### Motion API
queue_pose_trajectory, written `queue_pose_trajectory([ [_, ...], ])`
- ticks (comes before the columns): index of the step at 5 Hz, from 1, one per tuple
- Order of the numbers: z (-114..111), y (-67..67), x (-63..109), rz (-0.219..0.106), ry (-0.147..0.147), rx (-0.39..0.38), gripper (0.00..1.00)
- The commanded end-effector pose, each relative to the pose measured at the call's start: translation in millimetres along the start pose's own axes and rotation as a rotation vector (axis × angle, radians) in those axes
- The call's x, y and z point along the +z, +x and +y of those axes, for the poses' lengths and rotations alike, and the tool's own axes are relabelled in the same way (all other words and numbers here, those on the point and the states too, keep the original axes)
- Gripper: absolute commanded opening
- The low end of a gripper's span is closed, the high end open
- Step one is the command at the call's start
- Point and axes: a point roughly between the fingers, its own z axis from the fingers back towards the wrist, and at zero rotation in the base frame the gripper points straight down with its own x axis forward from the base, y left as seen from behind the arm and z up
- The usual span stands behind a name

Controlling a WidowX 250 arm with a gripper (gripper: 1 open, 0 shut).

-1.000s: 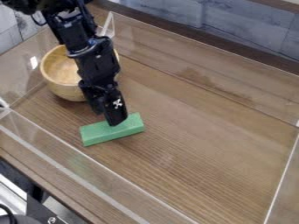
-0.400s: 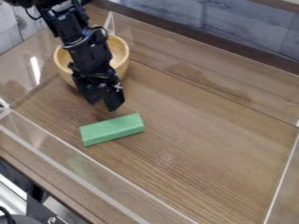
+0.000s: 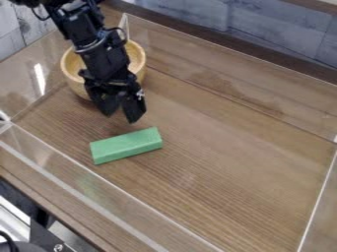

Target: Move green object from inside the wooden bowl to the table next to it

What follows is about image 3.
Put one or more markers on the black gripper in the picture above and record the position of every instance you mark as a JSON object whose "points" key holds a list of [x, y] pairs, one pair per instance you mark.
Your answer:
{"points": [[102, 49]]}

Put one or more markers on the green rectangular block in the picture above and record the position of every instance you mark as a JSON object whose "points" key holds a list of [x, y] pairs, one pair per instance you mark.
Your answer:
{"points": [[126, 145]]}

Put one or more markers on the wooden bowl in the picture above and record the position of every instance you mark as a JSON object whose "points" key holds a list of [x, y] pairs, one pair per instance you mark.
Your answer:
{"points": [[71, 64]]}

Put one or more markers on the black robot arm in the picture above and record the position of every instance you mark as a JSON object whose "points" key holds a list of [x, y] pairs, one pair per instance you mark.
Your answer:
{"points": [[70, 14]]}

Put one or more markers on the clear acrylic corner bracket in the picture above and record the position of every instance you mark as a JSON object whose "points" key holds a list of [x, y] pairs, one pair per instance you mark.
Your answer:
{"points": [[123, 26]]}

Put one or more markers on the clear acrylic tray wall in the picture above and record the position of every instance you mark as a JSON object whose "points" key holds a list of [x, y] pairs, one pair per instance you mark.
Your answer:
{"points": [[92, 206]]}

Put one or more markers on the black table frame bracket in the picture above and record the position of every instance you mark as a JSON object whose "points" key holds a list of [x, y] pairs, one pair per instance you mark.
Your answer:
{"points": [[54, 237]]}

